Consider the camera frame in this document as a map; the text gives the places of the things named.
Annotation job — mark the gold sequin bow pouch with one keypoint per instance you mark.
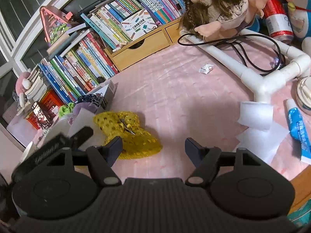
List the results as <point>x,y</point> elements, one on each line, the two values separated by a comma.
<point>137,142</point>

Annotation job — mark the white patterned box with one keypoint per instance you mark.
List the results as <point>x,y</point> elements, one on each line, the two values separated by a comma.
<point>139,24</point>

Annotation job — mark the blue glue tube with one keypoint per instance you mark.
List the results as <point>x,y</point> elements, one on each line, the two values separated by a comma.
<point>297,130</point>

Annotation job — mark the small black box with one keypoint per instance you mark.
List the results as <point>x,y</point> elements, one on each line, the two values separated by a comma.
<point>100,79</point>

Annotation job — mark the scribbled paper cup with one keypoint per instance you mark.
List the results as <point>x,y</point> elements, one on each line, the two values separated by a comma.
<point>29,150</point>

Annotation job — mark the red soda can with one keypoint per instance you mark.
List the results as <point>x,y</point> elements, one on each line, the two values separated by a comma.
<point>277,22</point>

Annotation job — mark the purple fuzzy sock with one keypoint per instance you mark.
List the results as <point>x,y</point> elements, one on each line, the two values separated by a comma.
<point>88,106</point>

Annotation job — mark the smartphone with lit screen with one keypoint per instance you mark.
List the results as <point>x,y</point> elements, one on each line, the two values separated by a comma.
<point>41,115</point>

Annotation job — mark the grey shallow tray box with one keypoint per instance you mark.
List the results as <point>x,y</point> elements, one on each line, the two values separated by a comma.
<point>108,89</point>

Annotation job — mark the green scrunchie with pink bow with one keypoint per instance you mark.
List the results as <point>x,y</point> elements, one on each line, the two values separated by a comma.
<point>66,109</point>

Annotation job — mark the triangular toy house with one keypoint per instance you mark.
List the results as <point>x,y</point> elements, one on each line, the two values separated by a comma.
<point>54,22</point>

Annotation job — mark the crumpled paper scrap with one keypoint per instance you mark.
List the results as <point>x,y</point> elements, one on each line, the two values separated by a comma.
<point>206,69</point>

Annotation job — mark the blue floral fabric pouch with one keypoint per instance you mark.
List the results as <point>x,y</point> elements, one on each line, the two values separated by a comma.
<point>95,99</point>

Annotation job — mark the wooden drawer organizer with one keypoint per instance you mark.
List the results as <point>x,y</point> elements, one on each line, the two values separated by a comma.
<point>152,42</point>

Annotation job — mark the white foam wrap block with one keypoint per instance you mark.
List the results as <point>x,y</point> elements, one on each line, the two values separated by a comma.
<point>84,119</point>

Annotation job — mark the brown haired doll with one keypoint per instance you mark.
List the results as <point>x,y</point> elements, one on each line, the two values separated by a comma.
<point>219,19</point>

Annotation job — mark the white paper sheets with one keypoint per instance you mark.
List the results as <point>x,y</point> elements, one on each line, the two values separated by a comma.
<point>262,136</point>

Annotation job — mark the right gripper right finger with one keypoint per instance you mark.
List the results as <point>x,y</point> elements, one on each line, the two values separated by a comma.
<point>205,161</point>

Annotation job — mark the pink white plush rabbit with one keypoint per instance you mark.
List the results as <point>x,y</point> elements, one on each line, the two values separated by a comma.
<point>22,85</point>

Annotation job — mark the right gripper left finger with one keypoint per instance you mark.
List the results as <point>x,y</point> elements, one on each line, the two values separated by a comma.
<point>101,160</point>

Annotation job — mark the stack of horizontal books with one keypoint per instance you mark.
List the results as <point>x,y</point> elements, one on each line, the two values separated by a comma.
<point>39,87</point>

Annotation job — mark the white pvc pipe frame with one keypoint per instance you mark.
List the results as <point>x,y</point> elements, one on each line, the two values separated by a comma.
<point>263,81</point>

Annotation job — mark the doraemon plush toy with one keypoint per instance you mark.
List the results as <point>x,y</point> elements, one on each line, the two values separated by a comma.
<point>299,17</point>

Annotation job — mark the red plastic crate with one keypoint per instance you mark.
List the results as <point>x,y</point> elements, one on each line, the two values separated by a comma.
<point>51,103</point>

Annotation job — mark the row of upright books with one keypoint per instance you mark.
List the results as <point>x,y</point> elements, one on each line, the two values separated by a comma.
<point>78,57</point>

